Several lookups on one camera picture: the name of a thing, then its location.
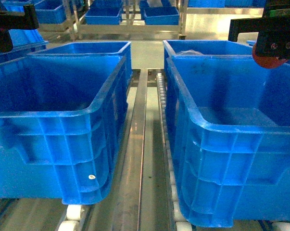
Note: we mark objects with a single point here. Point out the left blue plastic container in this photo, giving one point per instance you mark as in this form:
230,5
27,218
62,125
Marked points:
61,124

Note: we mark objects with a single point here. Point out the orange 4680 cylinder cap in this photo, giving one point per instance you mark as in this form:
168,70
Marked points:
267,62

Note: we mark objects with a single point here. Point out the right blue plastic container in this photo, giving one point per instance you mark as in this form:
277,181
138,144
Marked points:
228,124

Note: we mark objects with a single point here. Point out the steel center rail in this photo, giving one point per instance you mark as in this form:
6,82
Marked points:
127,210

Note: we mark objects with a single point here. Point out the blue bin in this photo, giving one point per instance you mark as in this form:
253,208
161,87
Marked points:
207,50
110,48

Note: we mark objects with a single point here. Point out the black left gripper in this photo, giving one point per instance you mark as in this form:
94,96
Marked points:
26,20

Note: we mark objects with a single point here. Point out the blue bin behind right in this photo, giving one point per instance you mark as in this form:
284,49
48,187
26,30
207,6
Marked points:
207,50

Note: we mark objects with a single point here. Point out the blue bin behind left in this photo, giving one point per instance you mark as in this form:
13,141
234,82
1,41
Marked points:
110,48

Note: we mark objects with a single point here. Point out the blue plastic container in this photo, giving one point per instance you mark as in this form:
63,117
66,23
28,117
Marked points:
61,124
228,124

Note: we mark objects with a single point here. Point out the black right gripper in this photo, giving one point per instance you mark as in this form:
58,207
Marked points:
273,40

